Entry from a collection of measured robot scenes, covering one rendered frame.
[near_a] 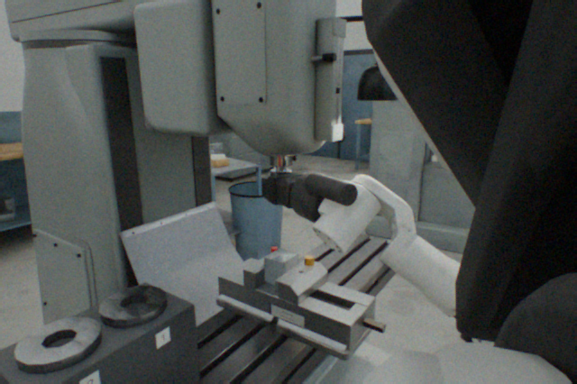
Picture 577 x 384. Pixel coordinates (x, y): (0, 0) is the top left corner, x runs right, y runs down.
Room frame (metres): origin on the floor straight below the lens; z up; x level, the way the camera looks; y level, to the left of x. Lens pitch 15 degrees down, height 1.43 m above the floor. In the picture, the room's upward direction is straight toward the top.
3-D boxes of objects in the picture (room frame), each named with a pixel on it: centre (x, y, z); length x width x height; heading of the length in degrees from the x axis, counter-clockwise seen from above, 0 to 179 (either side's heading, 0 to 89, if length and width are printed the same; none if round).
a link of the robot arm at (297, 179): (0.70, -0.03, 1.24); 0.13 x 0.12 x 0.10; 121
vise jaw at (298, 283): (0.74, -0.03, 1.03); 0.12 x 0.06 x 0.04; 145
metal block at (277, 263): (0.78, 0.02, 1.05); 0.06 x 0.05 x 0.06; 145
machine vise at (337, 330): (0.76, 0.00, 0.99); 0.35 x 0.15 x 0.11; 55
